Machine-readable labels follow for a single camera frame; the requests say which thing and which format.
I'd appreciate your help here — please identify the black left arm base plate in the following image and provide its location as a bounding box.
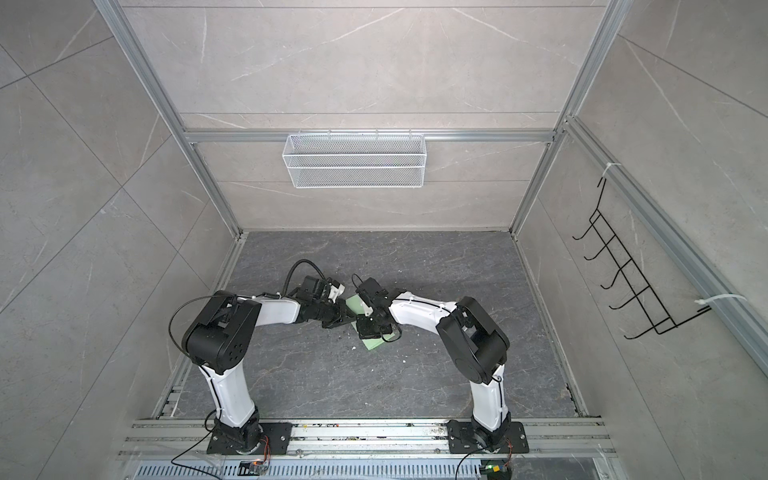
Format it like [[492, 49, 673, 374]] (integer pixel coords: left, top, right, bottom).
[[206, 421, 293, 455]]

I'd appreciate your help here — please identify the light green paper sheet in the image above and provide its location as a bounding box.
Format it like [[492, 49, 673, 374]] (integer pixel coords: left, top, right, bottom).
[[346, 295, 387, 350]]

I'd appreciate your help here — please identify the black wire hook rack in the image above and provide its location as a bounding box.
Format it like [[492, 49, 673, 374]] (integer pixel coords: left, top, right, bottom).
[[571, 178, 713, 341]]

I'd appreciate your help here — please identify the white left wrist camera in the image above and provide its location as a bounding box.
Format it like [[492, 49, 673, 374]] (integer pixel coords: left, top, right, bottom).
[[328, 284, 345, 303]]

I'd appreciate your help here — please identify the white wire mesh basket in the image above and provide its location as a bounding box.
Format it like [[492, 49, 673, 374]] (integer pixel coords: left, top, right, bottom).
[[282, 133, 428, 189]]

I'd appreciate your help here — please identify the small circuit board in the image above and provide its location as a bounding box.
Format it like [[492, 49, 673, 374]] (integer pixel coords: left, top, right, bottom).
[[479, 461, 513, 480], [237, 460, 270, 477]]

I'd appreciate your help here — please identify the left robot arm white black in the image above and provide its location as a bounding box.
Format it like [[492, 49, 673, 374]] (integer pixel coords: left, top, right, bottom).
[[181, 276, 349, 454]]

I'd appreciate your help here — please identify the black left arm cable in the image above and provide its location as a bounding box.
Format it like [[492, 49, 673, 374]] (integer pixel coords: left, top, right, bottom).
[[281, 259, 328, 295]]

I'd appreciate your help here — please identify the aluminium frame rail front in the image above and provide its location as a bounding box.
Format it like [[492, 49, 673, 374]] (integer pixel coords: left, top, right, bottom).
[[118, 418, 617, 459]]

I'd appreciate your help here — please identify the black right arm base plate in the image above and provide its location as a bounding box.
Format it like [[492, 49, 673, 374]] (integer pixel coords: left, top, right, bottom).
[[445, 418, 530, 454]]

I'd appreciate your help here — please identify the right small circuit board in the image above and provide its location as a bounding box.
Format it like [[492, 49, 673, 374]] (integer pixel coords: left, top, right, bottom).
[[479, 461, 513, 480]]

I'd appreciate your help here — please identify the left small circuit board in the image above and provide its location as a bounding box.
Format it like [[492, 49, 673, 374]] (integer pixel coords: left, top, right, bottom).
[[237, 460, 270, 477]]

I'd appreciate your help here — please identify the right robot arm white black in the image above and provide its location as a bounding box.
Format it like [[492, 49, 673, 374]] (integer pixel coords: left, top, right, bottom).
[[355, 278, 511, 450]]

